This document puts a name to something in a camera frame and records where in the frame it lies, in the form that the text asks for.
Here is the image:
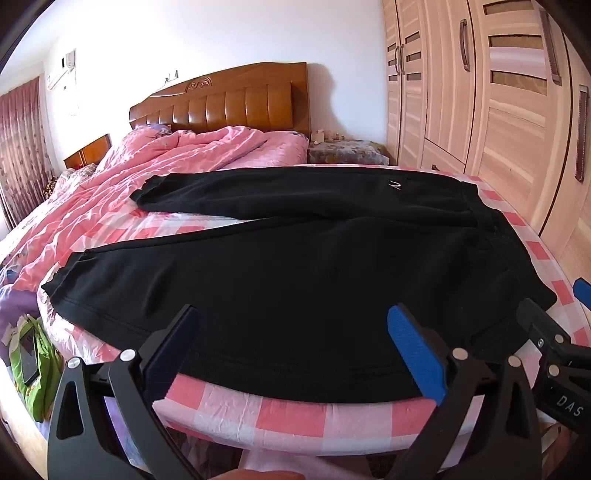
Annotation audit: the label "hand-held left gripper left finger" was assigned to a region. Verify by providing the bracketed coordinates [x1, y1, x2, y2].
[46, 304, 201, 480]

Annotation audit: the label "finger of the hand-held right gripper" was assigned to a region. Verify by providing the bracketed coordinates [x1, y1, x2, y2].
[573, 277, 591, 315]
[516, 298, 576, 357]

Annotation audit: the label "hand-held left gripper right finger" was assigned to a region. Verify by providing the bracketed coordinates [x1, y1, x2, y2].
[387, 302, 541, 480]

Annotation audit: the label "black pants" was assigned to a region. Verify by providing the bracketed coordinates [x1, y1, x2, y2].
[41, 168, 558, 405]

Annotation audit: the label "person's left hand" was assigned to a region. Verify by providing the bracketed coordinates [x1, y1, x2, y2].
[216, 468, 302, 480]

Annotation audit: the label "green bag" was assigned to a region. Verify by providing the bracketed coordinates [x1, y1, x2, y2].
[8, 313, 64, 417]

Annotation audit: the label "pink checked bed sheet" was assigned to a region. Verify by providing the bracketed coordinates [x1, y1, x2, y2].
[36, 161, 591, 464]

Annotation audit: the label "dark tablet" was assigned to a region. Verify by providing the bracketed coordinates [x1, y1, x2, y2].
[17, 327, 43, 385]

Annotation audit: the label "purple cloth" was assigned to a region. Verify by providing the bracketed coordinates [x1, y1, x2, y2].
[0, 281, 48, 335]

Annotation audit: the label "pink quilt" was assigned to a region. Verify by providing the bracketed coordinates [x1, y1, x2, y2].
[0, 124, 309, 296]

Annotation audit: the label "light wooden wardrobe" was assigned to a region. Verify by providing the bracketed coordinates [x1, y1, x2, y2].
[382, 0, 591, 296]

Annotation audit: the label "floral pillow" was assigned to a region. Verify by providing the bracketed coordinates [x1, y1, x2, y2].
[43, 166, 95, 197]

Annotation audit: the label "nightstand with floral cloth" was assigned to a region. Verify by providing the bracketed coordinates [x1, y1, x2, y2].
[307, 138, 391, 166]

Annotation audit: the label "dark red curtain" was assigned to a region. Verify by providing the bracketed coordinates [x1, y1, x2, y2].
[0, 78, 55, 232]

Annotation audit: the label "brown wooden padded headboard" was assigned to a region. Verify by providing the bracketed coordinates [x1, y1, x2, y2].
[129, 62, 310, 138]

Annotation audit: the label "white air conditioner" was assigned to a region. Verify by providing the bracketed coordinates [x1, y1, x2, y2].
[45, 48, 77, 89]

